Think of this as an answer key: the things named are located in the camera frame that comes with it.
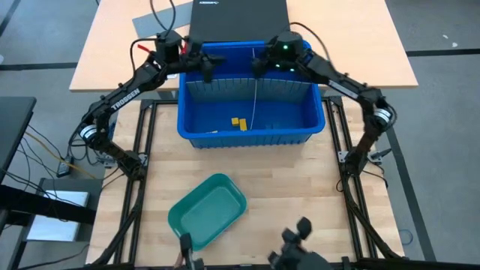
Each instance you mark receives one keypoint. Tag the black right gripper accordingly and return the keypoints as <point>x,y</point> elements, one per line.
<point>287,47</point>

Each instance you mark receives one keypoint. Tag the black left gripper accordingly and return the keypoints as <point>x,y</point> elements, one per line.
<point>195,56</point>

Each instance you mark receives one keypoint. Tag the short grey slotted divider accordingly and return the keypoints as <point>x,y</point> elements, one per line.
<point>255,97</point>

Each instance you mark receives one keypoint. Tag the large blue plastic bin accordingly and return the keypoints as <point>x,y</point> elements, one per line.
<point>210,112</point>

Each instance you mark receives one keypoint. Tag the small yellow cube block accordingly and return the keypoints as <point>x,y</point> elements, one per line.
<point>235,121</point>

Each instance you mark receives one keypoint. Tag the teal plastic basket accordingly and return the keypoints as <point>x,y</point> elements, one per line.
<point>208,213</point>

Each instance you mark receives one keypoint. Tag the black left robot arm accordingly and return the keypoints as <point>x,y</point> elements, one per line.
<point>123,98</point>

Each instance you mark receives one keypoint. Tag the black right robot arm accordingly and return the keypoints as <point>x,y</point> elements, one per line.
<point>337,84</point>

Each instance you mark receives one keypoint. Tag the black closed laptop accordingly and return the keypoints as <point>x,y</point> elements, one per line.
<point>240,18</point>

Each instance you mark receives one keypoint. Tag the flat grey sheet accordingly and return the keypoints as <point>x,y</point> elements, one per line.
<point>150,22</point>

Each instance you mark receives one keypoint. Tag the black pointed lever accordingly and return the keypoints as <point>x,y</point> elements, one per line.
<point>380,153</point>

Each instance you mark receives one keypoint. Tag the black power adapter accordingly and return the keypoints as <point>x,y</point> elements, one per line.
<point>64,168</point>

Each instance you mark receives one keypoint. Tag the person's hand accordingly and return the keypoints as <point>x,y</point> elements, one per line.
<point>179,261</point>

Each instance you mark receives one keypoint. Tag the black side desk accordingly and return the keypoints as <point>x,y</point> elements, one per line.
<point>15,127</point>

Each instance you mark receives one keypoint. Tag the black horizontal bar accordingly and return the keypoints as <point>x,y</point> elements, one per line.
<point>45,206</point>

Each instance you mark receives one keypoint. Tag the white flat box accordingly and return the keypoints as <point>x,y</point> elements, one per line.
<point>56,228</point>

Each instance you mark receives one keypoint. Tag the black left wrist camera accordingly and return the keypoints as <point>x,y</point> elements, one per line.
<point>207,73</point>

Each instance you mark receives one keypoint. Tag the grey metal mount bracket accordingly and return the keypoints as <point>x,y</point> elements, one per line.
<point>342,155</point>
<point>108,162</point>

